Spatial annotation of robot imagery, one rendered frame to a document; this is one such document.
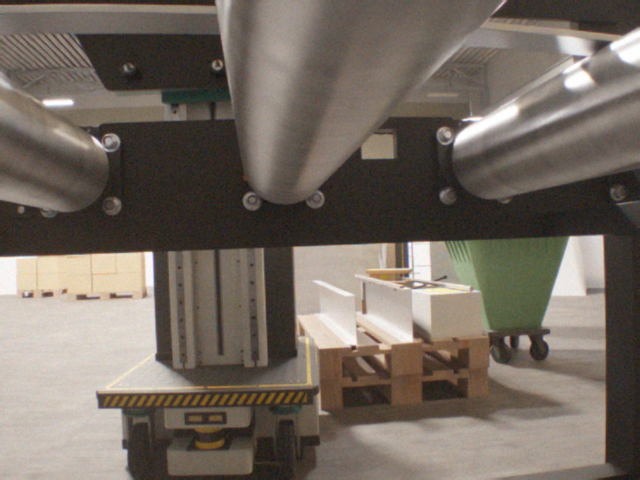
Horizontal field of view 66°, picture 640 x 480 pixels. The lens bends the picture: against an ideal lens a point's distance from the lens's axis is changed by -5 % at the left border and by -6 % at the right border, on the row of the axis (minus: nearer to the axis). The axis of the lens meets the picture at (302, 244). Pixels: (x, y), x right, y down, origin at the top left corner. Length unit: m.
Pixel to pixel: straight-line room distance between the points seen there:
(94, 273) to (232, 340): 7.13
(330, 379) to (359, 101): 2.21
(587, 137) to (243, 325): 1.55
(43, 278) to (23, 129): 10.11
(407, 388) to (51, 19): 2.28
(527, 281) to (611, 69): 2.85
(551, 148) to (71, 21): 0.44
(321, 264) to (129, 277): 5.29
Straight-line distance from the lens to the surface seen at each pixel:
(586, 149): 0.52
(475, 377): 2.62
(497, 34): 0.49
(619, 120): 0.47
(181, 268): 1.91
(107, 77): 0.85
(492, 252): 3.17
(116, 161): 0.80
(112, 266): 8.92
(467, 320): 2.59
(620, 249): 0.99
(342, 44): 0.17
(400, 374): 2.47
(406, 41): 0.17
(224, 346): 1.96
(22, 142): 0.50
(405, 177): 0.82
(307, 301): 4.12
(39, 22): 0.45
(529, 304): 3.33
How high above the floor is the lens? 0.74
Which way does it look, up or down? level
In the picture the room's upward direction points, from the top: 2 degrees counter-clockwise
